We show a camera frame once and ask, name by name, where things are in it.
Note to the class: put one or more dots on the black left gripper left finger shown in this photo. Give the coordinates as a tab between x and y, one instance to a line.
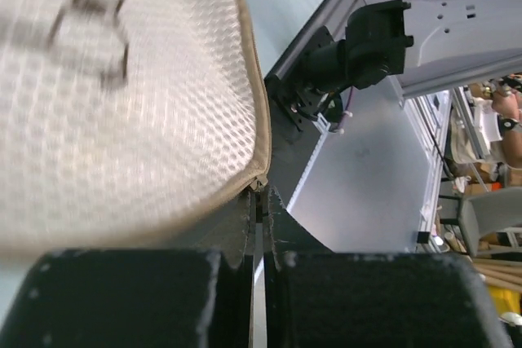
164	296

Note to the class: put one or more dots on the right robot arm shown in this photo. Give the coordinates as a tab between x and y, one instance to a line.
386	38

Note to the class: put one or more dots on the grey chair in background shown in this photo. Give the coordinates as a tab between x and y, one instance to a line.
483	214

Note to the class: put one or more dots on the person's forearm with watch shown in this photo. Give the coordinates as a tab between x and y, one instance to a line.
508	108

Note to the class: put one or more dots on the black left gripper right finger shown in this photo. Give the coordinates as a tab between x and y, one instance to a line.
316	297

